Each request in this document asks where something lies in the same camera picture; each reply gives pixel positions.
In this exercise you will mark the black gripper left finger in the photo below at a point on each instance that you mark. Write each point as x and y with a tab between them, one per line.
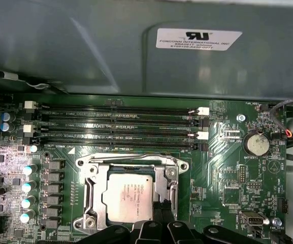
150	233

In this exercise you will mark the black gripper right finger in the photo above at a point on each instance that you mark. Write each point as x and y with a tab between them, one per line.
180	233

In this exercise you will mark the CPU silver top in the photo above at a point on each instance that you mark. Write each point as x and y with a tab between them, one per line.
126	193

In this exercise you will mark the metal socket cover frame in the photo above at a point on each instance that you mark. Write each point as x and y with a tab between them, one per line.
162	178

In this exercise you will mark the CPU socket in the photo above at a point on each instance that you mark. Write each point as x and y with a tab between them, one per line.
84	218

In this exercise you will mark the RAM slot white clips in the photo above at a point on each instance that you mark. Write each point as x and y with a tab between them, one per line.
110	109

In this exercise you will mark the internal USB port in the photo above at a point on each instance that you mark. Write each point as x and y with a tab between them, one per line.
253	219

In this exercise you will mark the green motherboard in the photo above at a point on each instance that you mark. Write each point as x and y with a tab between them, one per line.
212	157

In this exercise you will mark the round coin battery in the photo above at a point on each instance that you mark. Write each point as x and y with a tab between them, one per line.
256	144

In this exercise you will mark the white case label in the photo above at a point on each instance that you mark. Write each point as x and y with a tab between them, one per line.
199	38

